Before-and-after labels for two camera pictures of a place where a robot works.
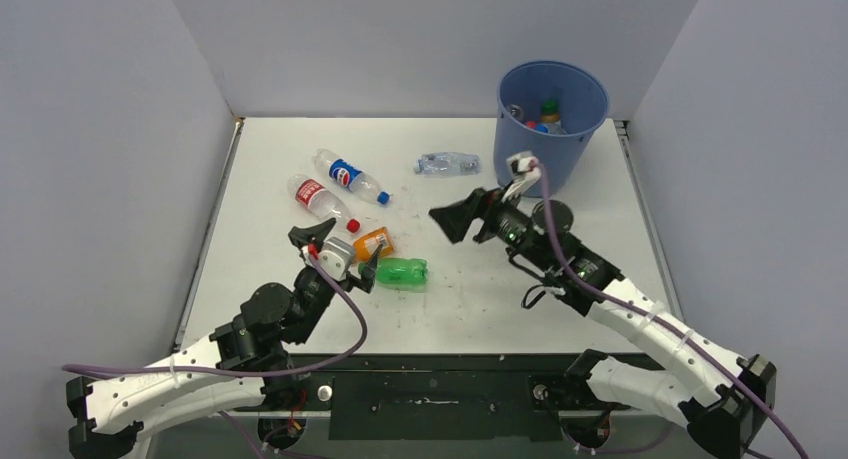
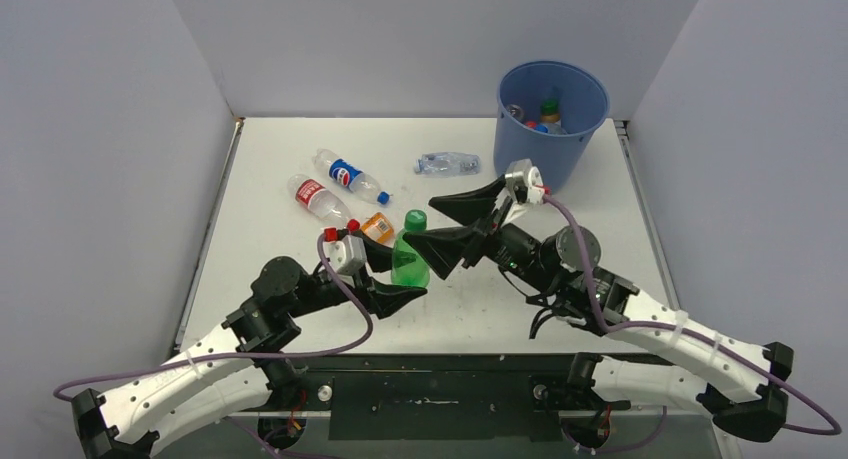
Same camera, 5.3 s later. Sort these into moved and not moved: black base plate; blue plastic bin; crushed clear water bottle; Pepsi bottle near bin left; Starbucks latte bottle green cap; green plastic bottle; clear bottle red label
Moved: green plastic bottle
Not moved: clear bottle red label; Pepsi bottle near bin left; black base plate; crushed clear water bottle; Starbucks latte bottle green cap; blue plastic bin
